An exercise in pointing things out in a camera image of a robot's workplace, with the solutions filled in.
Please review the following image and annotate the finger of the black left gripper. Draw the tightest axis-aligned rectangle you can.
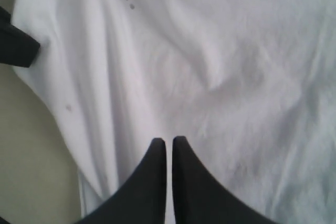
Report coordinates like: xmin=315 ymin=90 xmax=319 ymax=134
xmin=0 ymin=7 xmax=40 ymax=68

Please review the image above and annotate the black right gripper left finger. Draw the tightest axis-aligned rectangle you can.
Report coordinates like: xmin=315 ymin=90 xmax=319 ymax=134
xmin=78 ymin=138 xmax=166 ymax=224

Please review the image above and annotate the white t-shirt red print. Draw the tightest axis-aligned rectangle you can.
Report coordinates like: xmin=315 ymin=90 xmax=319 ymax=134
xmin=13 ymin=0 xmax=335 ymax=223

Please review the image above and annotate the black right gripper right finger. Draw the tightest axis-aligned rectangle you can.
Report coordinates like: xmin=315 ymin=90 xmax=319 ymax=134
xmin=172 ymin=136 xmax=274 ymax=224

